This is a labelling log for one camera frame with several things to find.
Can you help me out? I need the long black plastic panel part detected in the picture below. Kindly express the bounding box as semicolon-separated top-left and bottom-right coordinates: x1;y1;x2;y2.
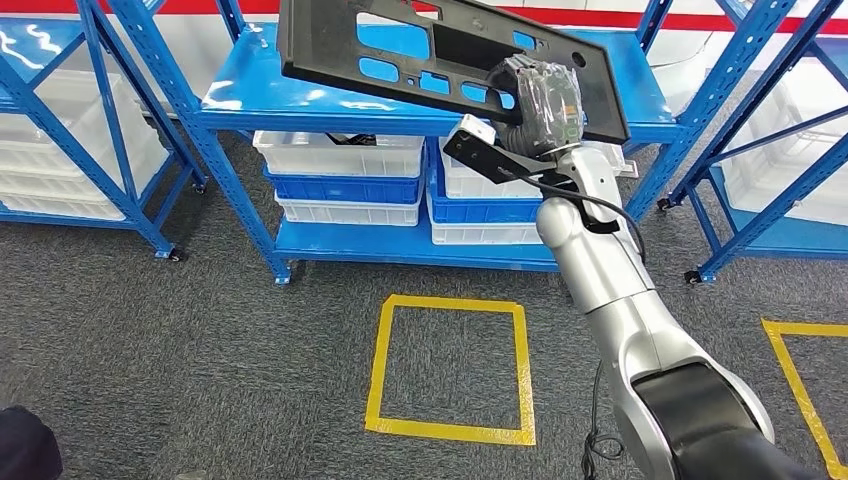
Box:
276;0;631;146

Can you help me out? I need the person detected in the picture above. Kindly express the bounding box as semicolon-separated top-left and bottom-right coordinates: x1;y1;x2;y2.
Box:
0;405;64;480

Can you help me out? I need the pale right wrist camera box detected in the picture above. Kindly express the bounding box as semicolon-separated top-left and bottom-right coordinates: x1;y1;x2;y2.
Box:
458;113;498;146

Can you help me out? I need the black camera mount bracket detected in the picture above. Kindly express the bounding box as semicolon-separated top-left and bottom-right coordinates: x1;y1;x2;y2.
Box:
442;129;564;188

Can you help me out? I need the black hanging cable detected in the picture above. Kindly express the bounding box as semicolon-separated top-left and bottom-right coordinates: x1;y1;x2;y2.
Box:
581;360;625;480

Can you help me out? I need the yellow floor tape square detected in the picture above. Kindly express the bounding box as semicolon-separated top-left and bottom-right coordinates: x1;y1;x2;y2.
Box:
364;294;537;446

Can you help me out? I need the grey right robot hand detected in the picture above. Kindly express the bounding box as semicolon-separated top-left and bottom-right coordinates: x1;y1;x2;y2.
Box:
488;55;587;156

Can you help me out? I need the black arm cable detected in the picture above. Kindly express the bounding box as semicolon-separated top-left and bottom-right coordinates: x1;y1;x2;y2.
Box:
523;173;647;266

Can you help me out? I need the blue metal shelf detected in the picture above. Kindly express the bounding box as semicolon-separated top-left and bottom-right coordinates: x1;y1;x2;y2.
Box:
655;0;848;286
105;0;800;287
0;0;208;261

